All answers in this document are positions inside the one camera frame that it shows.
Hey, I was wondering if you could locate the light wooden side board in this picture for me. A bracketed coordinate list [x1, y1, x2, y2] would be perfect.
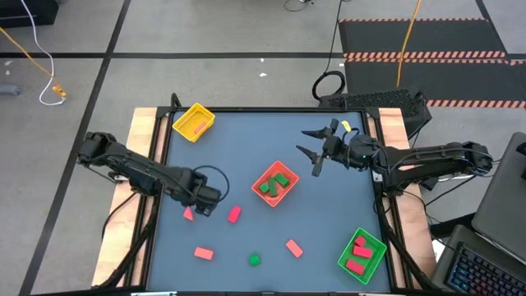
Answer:
[90, 107, 169, 288]
[377, 107, 439, 284]

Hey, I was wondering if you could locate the black backlit keyboard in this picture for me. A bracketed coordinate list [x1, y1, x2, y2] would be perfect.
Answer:
[445, 242, 526, 296]

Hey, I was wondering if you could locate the yellow plastic basket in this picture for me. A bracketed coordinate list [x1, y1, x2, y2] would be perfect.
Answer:
[172, 102, 217, 144]

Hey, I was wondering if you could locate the orange cable with plug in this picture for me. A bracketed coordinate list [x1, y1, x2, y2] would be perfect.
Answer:
[0, 26, 67, 99]

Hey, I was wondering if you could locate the orange plastic basket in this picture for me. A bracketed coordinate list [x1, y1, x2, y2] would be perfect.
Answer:
[251, 160, 301, 209]

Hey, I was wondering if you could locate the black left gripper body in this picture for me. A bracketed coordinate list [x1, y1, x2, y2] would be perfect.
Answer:
[189, 180, 224, 218]

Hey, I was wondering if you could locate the black looped floor cable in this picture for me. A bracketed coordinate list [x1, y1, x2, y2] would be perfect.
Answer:
[311, 0, 347, 102]

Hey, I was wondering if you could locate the black cabinet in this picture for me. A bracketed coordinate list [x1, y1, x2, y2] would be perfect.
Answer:
[0, 0, 60, 29]

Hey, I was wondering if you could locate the black metal table frame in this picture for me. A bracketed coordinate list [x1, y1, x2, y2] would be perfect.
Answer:
[145, 104, 399, 296]

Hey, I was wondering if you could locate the yellow cable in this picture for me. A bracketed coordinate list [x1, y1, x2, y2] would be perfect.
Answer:
[395, 0, 422, 89]

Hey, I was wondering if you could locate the green plastic basket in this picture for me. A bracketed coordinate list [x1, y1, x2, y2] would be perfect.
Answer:
[337, 227, 389, 286]

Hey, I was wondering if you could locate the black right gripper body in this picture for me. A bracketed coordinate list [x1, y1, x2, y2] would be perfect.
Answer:
[313, 118, 355, 178]

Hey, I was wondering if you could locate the black hazard-striped floor mat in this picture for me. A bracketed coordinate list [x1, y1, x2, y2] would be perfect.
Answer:
[343, 58, 526, 109]
[337, 17, 509, 58]

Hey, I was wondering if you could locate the white cable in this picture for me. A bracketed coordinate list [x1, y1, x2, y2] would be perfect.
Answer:
[19, 0, 66, 107]

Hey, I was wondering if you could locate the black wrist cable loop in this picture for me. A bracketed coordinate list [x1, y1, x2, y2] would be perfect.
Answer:
[191, 164, 231, 203]

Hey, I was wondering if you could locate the black diagonal frame brace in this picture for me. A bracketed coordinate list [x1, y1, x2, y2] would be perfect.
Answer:
[92, 197, 161, 289]
[376, 192, 441, 295]

